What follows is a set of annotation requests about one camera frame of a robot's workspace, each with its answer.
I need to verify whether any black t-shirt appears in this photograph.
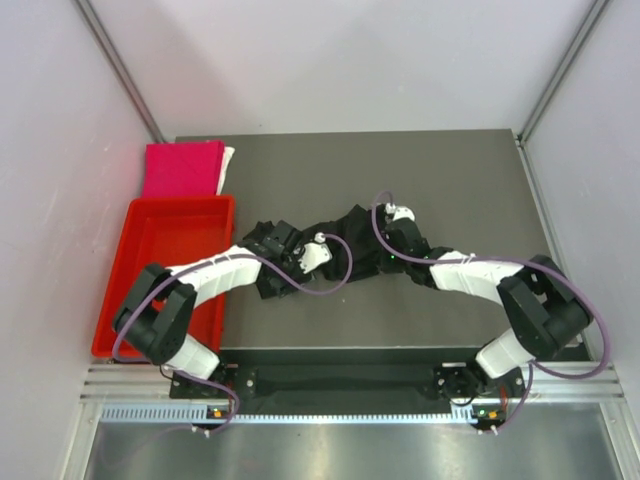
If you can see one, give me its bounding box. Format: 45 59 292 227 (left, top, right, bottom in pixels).
239 205 450 288

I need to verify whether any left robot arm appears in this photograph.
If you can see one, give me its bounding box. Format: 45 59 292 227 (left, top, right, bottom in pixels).
112 221 312 397

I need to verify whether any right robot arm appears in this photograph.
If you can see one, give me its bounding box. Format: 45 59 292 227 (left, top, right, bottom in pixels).
373 218 597 396

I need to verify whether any folded white t-shirt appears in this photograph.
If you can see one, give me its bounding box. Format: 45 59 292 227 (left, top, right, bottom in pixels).
216 146 235 195

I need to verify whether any red plastic bin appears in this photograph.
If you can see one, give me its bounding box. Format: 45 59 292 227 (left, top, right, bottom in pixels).
91 195 235 358

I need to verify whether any folded pink t-shirt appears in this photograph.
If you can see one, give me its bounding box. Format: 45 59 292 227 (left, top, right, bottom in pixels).
140 140 226 198

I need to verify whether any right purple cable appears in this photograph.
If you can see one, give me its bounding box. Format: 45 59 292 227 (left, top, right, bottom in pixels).
370 189 613 379

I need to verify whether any purple cable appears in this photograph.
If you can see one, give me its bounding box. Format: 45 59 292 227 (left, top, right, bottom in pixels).
370 189 613 379
110 232 355 363

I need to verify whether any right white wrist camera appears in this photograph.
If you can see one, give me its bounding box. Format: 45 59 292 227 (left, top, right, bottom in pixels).
384 202 415 223

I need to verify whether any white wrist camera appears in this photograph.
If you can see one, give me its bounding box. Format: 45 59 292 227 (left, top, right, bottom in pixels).
384 202 415 223
298 232 333 274

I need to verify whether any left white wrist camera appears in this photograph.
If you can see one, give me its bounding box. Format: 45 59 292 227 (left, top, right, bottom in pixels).
298 232 333 274

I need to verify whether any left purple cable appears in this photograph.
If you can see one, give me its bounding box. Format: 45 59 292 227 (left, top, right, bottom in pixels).
110 232 355 363

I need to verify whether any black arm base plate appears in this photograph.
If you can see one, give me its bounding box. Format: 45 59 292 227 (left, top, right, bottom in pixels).
168 348 521 415

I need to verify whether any aluminium frame rail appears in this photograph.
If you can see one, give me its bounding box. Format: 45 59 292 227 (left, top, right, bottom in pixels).
80 364 624 403

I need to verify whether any grey slotted cable duct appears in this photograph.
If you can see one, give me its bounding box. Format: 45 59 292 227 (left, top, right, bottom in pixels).
100 403 502 425

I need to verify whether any left corner aluminium post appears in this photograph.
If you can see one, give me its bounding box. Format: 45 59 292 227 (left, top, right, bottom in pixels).
71 0 166 143

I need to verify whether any corner aluminium post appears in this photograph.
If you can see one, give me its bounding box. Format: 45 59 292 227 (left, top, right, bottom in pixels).
71 0 166 143
516 0 614 146

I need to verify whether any right corner aluminium post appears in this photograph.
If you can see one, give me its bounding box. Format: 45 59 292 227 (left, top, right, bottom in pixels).
516 0 614 146

